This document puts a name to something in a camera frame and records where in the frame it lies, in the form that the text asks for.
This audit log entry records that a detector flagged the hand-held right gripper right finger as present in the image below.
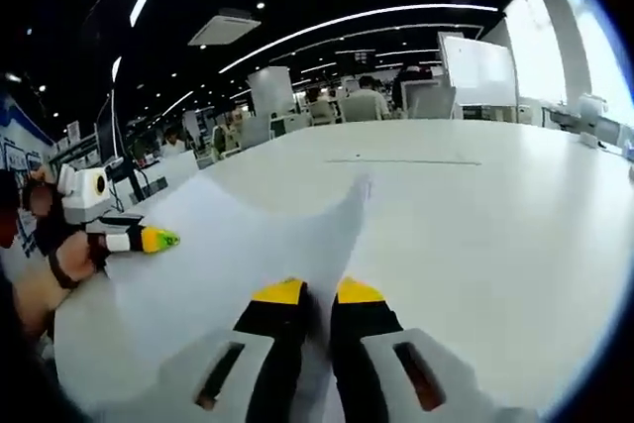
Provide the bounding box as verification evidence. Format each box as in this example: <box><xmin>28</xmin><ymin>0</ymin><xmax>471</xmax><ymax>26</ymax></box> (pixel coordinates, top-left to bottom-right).
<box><xmin>330</xmin><ymin>275</ymin><xmax>541</xmax><ymax>423</ymax></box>

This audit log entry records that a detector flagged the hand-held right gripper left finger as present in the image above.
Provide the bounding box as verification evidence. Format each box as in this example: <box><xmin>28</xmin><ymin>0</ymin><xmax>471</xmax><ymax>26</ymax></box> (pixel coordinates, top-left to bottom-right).
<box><xmin>148</xmin><ymin>276</ymin><xmax>312</xmax><ymax>423</ymax></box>

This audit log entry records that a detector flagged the person's left hand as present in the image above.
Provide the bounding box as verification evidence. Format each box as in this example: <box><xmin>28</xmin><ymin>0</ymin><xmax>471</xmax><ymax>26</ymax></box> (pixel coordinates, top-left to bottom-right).
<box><xmin>23</xmin><ymin>177</ymin><xmax>109</xmax><ymax>291</ymax></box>

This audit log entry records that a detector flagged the storage shelf with white bins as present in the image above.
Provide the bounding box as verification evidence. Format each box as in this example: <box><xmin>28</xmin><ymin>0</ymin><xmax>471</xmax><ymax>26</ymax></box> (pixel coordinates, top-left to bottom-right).
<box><xmin>52</xmin><ymin>119</ymin><xmax>100</xmax><ymax>169</ymax></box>

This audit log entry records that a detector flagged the black computer monitor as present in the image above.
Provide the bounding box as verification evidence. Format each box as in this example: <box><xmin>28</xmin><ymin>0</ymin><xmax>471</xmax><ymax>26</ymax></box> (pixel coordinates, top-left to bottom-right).
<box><xmin>93</xmin><ymin>56</ymin><xmax>131</xmax><ymax>169</ymax></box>

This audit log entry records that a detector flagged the white side desk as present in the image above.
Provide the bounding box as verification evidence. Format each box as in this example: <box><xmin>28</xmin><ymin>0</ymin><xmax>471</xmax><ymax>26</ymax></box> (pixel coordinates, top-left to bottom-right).
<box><xmin>106</xmin><ymin>149</ymin><xmax>200</xmax><ymax>206</ymax></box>

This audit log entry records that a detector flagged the person's dark clothing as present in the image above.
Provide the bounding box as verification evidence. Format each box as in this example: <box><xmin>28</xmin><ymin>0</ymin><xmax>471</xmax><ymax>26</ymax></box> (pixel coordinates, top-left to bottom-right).
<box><xmin>0</xmin><ymin>244</ymin><xmax>95</xmax><ymax>423</ymax></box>

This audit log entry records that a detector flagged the ceiling air conditioner unit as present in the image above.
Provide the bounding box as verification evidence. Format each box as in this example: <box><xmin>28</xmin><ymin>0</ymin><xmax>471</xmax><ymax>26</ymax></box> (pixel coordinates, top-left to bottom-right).
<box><xmin>186</xmin><ymin>6</ymin><xmax>263</xmax><ymax>48</ymax></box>

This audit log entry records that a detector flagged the row of white office chairs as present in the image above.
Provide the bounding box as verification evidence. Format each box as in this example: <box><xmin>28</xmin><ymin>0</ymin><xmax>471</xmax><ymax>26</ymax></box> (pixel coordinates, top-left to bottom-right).
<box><xmin>195</xmin><ymin>80</ymin><xmax>460</xmax><ymax>171</ymax></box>

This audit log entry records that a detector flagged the thin curved ceiling light strip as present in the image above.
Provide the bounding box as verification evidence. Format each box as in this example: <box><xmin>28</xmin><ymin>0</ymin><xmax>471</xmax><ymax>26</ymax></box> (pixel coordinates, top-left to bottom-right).
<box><xmin>218</xmin><ymin>3</ymin><xmax>500</xmax><ymax>74</ymax></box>

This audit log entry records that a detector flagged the white rolling whiteboard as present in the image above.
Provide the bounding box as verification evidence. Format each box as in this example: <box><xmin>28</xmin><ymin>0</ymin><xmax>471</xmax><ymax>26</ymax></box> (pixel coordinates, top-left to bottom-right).
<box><xmin>440</xmin><ymin>35</ymin><xmax>519</xmax><ymax>108</ymax></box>

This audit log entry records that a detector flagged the large bright window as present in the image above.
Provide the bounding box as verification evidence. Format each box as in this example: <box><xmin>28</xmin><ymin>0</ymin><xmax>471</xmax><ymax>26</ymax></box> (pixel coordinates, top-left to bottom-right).
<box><xmin>552</xmin><ymin>0</ymin><xmax>634</xmax><ymax>132</ymax></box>
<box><xmin>502</xmin><ymin>0</ymin><xmax>569</xmax><ymax>107</ymax></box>

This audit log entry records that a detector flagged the blue white wall poster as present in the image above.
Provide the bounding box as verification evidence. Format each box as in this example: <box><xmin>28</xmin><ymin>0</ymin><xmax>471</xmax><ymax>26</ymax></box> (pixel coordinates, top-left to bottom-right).
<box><xmin>0</xmin><ymin>90</ymin><xmax>56</xmax><ymax>261</ymax></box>

